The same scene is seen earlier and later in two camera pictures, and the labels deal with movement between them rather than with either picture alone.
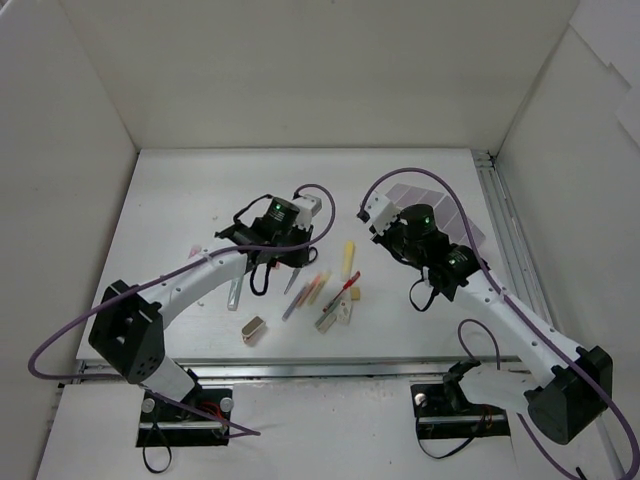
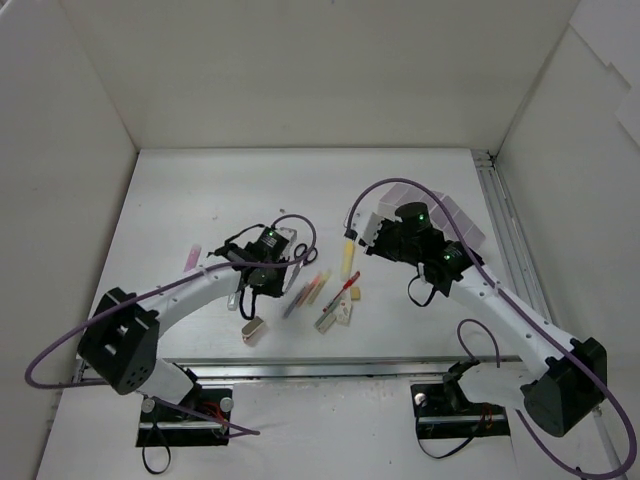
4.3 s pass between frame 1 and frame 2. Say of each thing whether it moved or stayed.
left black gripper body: moved
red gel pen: stayed
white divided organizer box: stayed
